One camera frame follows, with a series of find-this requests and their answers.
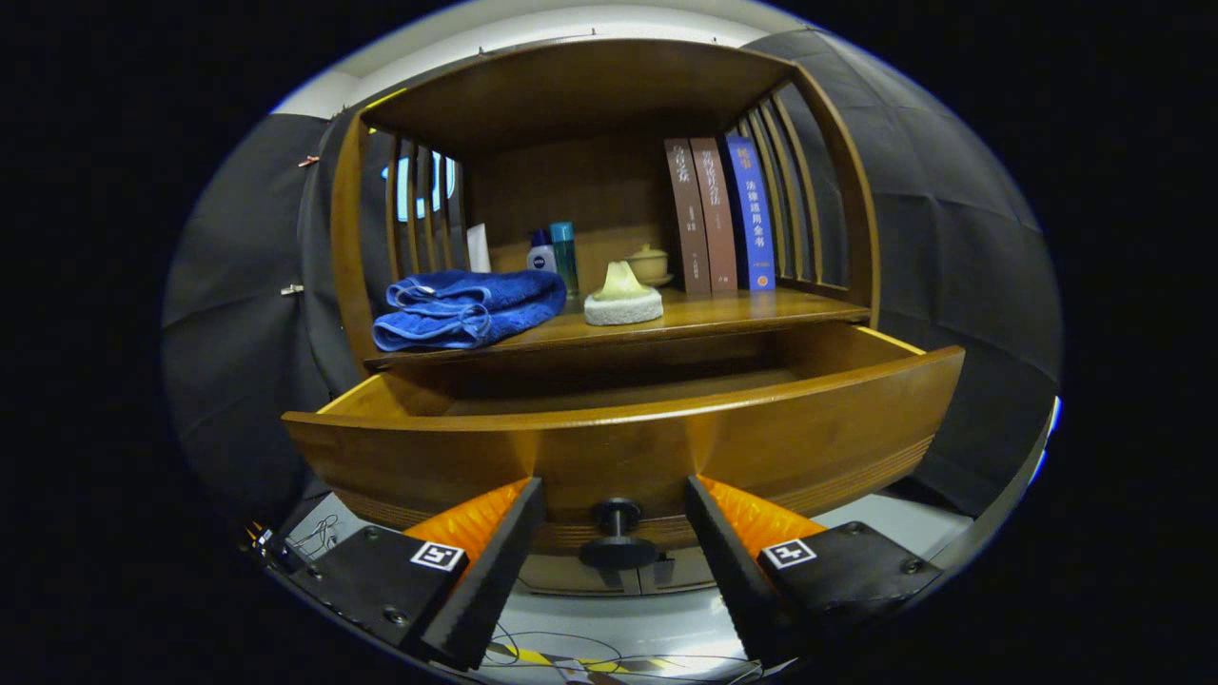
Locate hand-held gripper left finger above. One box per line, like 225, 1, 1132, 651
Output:
285, 476, 546, 671

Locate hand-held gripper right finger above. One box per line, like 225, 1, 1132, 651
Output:
683, 474, 943, 667

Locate wooden drawer with black knob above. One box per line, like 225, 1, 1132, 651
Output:
282, 322, 967, 572

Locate wooden cabinet door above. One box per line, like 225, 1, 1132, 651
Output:
639, 547, 717, 596
519, 555, 640, 597

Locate wooden countertop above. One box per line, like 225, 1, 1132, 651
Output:
364, 285, 872, 372

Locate wooden cabinet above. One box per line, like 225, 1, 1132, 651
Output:
328, 38, 881, 598

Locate blue folded towel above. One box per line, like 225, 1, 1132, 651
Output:
371, 269, 569, 353

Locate beige lidded teacup with saucer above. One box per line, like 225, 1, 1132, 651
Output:
625, 244, 675, 288

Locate teal bottle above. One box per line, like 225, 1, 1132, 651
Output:
550, 222, 580, 296

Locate black backdrop cloth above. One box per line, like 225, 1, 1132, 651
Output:
160, 27, 1064, 519

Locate reddish brown book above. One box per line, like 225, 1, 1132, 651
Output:
689, 137, 739, 293

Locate dark brown book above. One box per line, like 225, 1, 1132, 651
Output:
663, 138, 713, 296

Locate blue book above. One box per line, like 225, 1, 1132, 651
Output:
723, 133, 776, 291

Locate black floor cable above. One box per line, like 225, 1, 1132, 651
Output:
485, 623, 762, 682

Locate white floor cable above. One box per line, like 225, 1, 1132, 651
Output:
285, 514, 342, 562

